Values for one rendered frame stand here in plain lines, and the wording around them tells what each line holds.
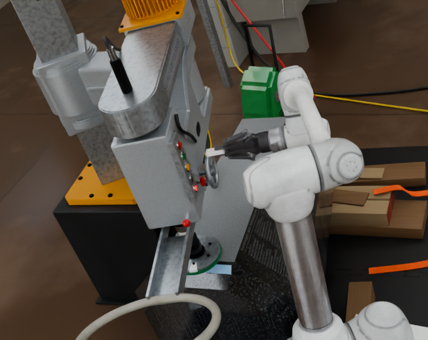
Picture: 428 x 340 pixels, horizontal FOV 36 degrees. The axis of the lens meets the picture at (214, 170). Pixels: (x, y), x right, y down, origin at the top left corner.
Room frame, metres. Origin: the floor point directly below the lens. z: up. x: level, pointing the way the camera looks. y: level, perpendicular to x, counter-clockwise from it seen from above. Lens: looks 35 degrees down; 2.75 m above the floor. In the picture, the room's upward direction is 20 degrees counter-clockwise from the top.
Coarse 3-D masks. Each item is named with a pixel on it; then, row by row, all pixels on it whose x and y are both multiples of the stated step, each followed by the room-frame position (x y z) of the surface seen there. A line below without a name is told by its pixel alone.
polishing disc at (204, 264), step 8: (200, 240) 2.20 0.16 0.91; (208, 240) 2.18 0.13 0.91; (216, 240) 2.16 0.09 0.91; (208, 248) 2.13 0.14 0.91; (216, 248) 2.11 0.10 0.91; (192, 256) 2.10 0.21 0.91; (200, 256) 2.10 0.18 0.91; (216, 256) 2.07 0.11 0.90; (200, 264) 2.05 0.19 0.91; (208, 264) 2.04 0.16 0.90; (200, 272) 2.02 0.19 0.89
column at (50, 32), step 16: (16, 0) 3.07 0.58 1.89; (32, 0) 3.07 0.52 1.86; (48, 0) 3.07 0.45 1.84; (32, 16) 3.07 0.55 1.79; (48, 16) 3.07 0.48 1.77; (64, 16) 3.12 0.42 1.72; (32, 32) 3.07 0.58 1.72; (48, 32) 3.07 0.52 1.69; (64, 32) 3.07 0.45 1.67; (48, 48) 3.07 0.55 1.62; (64, 48) 3.07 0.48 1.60; (96, 128) 3.07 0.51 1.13; (96, 144) 3.07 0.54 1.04; (96, 160) 3.07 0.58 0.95; (112, 160) 3.07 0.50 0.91; (112, 176) 3.07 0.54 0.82
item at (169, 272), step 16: (192, 224) 2.05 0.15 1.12; (160, 240) 1.99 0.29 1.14; (176, 240) 2.01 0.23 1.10; (160, 256) 1.93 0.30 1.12; (176, 256) 1.92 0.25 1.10; (160, 272) 1.87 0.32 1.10; (176, 272) 1.84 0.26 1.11; (160, 288) 1.78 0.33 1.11; (176, 288) 1.70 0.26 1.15; (160, 304) 1.70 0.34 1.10
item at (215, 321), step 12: (144, 300) 1.71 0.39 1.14; (156, 300) 1.70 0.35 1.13; (168, 300) 1.69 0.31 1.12; (180, 300) 1.67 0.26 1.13; (192, 300) 1.63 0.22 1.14; (204, 300) 1.59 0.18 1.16; (108, 312) 1.69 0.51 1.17; (120, 312) 1.69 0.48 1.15; (216, 312) 1.48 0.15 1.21; (96, 324) 1.63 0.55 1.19; (216, 324) 1.41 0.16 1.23; (84, 336) 1.57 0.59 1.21; (204, 336) 1.36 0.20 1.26
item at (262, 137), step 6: (264, 132) 1.95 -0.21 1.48; (246, 138) 1.96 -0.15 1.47; (252, 138) 1.95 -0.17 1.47; (258, 138) 1.93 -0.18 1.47; (264, 138) 1.92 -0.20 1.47; (258, 144) 1.94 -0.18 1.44; (264, 144) 1.91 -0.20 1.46; (258, 150) 1.94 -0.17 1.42; (264, 150) 1.91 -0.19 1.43; (270, 150) 1.92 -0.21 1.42
